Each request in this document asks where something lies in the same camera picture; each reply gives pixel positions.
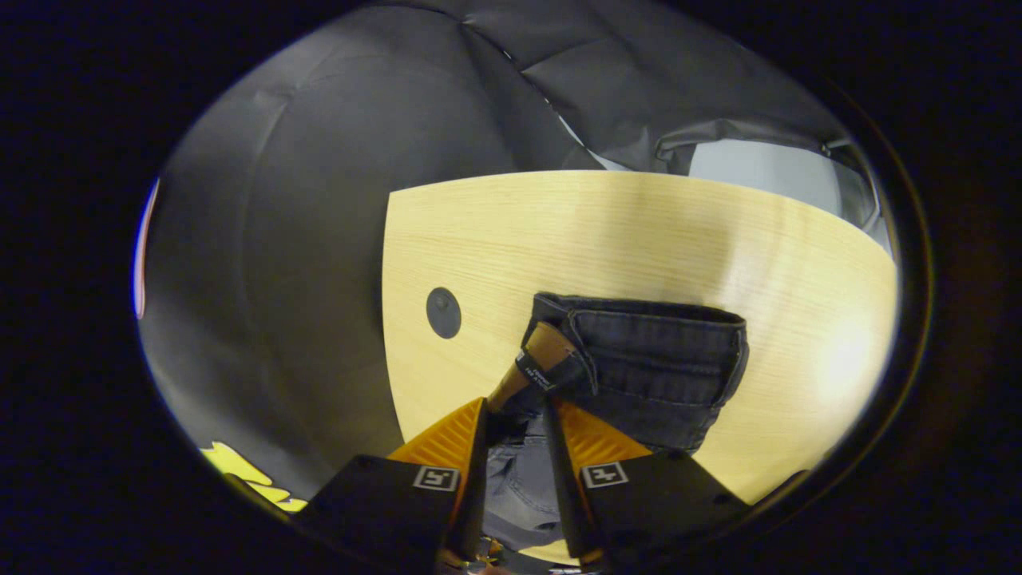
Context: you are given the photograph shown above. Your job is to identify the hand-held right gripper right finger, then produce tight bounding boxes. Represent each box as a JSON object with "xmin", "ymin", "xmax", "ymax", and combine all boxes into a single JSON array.
[{"xmin": 545, "ymin": 399, "xmax": 751, "ymax": 568}]

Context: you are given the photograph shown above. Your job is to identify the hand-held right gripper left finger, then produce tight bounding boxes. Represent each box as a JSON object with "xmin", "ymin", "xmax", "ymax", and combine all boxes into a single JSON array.
[{"xmin": 291, "ymin": 397, "xmax": 489, "ymax": 575}]

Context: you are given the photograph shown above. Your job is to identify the black jeans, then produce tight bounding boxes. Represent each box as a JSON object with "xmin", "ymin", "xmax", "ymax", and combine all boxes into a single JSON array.
[{"xmin": 479, "ymin": 292, "xmax": 750, "ymax": 553}]

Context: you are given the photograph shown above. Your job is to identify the black round table grommet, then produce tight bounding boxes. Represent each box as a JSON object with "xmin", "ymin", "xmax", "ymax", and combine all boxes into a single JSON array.
[{"xmin": 426, "ymin": 287, "xmax": 462, "ymax": 339}]

